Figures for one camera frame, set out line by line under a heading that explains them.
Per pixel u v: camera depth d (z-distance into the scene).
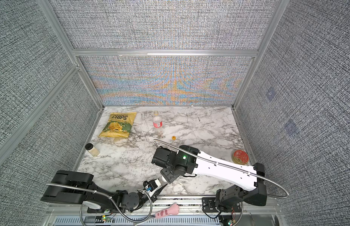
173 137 1.00
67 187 0.42
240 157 0.88
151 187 0.59
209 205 0.72
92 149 0.86
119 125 0.98
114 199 0.56
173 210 0.69
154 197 0.64
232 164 0.42
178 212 0.69
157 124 0.90
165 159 0.46
